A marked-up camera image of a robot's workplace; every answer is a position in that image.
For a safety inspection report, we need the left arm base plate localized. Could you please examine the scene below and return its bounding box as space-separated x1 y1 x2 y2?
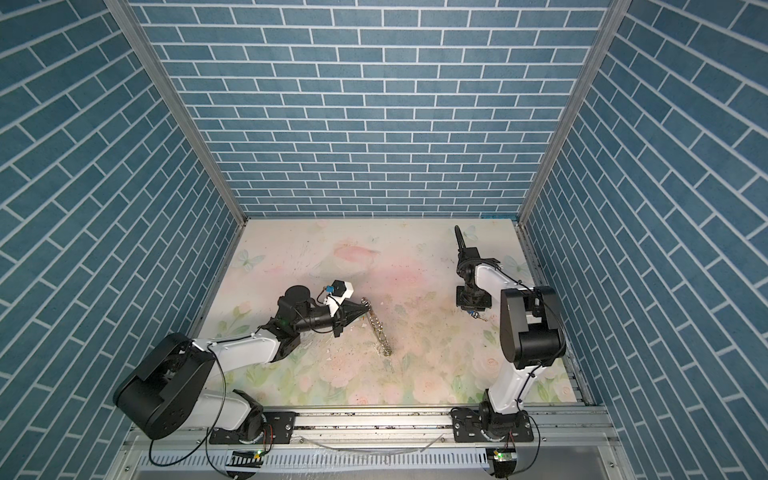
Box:
209 411 297 447

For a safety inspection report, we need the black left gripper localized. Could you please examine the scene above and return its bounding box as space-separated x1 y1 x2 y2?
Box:
292 302 368 339

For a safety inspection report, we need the aluminium right corner post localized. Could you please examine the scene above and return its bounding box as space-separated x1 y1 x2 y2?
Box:
518 0 632 227

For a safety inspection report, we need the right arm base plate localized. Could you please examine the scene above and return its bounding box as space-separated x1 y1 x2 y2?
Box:
449 407 534 444

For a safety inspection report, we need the aluminium corner post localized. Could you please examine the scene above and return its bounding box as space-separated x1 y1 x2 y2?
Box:
518 0 632 227
104 0 248 227

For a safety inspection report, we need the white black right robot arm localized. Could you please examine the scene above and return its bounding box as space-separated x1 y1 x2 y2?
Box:
454 226 567 428

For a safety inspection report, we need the large metal keyring band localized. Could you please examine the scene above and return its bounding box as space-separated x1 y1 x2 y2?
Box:
361 297 393 357

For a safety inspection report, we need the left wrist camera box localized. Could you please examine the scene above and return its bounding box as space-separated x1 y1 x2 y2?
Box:
323 280 354 316

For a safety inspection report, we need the perforated cable duct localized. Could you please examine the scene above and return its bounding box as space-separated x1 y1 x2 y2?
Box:
175 448 490 473

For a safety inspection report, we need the aluminium left corner post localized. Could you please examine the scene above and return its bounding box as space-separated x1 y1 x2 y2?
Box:
104 0 248 227

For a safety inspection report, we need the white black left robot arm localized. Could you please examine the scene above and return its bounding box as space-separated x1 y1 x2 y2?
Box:
113 280 371 444

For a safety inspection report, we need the aluminium front rail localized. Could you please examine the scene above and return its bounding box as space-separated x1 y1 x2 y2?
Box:
153 404 620 457

